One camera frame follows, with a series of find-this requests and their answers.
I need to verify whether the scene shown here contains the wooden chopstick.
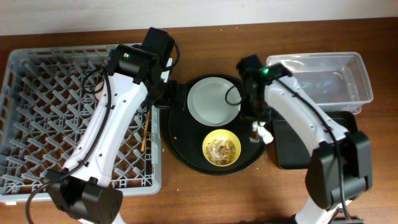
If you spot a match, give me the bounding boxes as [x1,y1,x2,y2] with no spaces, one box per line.
[141,110,152,152]

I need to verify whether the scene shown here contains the white napkin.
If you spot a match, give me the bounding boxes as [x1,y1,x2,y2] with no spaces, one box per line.
[249,121,274,144]

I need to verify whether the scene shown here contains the yellow bowl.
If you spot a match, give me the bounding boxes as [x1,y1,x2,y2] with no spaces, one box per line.
[202,129,241,167]

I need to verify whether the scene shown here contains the food scraps and rice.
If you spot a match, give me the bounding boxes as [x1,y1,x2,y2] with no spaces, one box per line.
[205,139,236,165]

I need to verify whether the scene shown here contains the pink plastic cup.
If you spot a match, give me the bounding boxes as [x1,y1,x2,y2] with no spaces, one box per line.
[93,82,104,101]

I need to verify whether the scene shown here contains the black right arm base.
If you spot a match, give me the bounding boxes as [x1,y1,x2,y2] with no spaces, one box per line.
[292,214,365,224]

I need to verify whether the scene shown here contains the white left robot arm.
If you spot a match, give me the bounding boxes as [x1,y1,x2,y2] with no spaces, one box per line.
[43,27,185,223]

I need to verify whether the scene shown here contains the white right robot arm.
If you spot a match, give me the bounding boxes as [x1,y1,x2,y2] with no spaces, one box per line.
[236,55,373,223]

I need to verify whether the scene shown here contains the grey plastic dishwasher rack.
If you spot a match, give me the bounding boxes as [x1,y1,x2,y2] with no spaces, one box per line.
[1,44,162,205]

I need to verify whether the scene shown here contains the grey round plate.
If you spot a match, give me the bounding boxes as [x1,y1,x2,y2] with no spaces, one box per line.
[187,77,241,126]

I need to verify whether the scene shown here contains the black round tray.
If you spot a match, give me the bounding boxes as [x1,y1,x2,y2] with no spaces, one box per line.
[163,73,271,175]

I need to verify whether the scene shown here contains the clear plastic bin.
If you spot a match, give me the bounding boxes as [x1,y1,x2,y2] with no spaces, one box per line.
[266,52,374,114]

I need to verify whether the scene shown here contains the black rectangular tray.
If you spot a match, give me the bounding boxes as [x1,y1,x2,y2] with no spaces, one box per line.
[271,110,358,170]

